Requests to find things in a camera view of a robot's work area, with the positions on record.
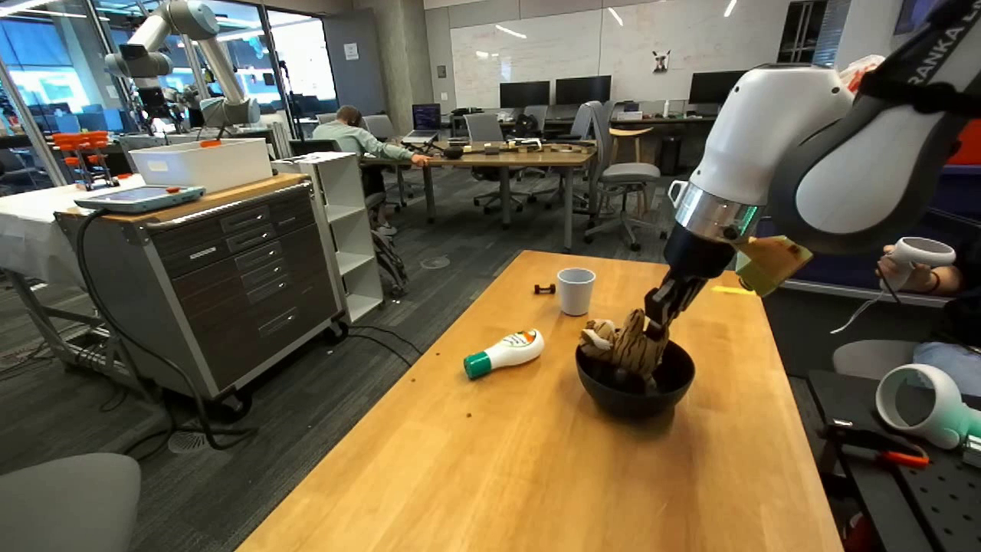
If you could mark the white shelf unit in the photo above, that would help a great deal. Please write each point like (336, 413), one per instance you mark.
(348, 236)

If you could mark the pale grey pouch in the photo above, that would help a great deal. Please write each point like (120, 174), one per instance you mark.
(891, 358)

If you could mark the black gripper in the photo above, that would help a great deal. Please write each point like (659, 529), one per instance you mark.
(699, 265)

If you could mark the white box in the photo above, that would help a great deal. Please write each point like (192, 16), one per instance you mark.
(203, 164)

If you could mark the grey background robot arm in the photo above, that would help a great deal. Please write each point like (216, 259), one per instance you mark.
(169, 40)

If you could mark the wall whiteboard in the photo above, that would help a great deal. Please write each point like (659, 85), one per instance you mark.
(570, 51)

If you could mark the grey office chair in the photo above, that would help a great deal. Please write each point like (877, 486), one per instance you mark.
(627, 174)

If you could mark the seated person in pale shirt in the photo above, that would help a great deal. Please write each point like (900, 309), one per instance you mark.
(353, 143)

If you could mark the pale grey cup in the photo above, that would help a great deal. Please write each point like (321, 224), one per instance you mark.
(575, 296)

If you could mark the black computer monitor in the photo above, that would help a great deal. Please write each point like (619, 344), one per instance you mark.
(583, 90)
(712, 86)
(523, 98)

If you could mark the silver closed laptop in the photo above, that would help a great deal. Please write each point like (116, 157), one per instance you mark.
(138, 198)

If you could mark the orange cart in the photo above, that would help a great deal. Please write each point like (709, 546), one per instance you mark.
(82, 149)

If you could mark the grey padded chair seat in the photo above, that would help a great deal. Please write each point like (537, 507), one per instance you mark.
(64, 507)

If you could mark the white bottle with green cap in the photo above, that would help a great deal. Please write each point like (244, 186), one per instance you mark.
(509, 354)

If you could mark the striped tiger stuffed animal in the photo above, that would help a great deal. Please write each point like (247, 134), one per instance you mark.
(631, 347)

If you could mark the grey drawer tool cabinet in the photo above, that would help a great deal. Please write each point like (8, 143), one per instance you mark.
(233, 287)

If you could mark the black bowl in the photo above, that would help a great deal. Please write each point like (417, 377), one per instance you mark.
(634, 400)

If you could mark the yellow tape strip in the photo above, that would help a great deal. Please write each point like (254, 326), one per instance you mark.
(724, 290)

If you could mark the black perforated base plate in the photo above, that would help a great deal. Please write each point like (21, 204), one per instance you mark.
(907, 512)

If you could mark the white mug lying sideways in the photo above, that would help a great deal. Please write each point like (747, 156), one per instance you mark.
(922, 404)

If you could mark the long wooden office desk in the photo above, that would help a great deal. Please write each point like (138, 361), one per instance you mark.
(509, 157)

